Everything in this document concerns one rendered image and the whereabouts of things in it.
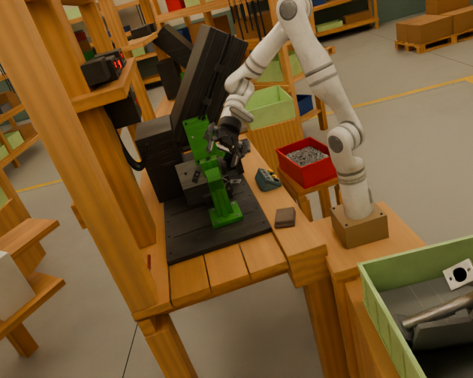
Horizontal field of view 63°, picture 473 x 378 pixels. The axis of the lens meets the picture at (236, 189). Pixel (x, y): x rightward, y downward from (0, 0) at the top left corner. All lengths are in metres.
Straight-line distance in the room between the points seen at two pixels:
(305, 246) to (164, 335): 0.58
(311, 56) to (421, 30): 6.18
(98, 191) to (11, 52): 0.40
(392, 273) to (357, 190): 0.29
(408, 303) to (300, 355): 1.09
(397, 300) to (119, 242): 0.83
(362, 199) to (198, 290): 0.63
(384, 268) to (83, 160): 0.90
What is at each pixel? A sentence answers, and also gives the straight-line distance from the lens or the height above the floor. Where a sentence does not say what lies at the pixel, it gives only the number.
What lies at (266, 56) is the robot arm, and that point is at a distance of 1.33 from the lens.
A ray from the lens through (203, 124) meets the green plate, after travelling 1.77.
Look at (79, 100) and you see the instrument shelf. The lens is 1.40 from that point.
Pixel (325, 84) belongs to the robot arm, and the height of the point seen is 1.41.
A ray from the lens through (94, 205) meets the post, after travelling 1.19.
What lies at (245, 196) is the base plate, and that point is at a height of 0.90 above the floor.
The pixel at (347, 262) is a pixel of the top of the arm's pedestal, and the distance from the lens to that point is 1.36.
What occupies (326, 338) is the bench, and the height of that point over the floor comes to 0.45.
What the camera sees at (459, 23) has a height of 0.29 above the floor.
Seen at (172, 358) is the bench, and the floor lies 0.63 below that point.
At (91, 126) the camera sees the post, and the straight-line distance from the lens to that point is 1.51.
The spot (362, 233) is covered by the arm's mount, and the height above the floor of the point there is 0.90.
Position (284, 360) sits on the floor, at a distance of 2.22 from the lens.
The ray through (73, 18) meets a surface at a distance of 10.66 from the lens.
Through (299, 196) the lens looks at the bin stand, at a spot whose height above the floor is 0.77.
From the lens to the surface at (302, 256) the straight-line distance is 1.37.
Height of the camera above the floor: 1.73
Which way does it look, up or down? 27 degrees down
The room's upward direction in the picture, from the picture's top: 16 degrees counter-clockwise
